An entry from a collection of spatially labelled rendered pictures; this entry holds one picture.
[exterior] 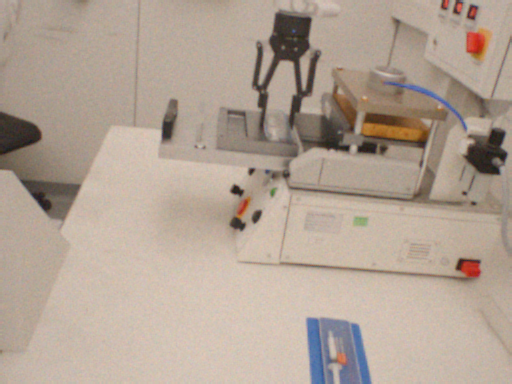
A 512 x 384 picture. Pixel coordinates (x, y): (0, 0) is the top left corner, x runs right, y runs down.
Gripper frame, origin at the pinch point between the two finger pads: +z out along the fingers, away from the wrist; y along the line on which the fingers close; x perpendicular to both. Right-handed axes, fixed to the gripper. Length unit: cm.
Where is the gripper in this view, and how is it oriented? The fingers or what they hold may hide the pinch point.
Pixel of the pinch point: (278, 111)
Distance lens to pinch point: 114.2
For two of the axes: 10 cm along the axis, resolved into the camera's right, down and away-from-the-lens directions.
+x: 0.4, 4.4, -9.0
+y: -9.9, -1.1, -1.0
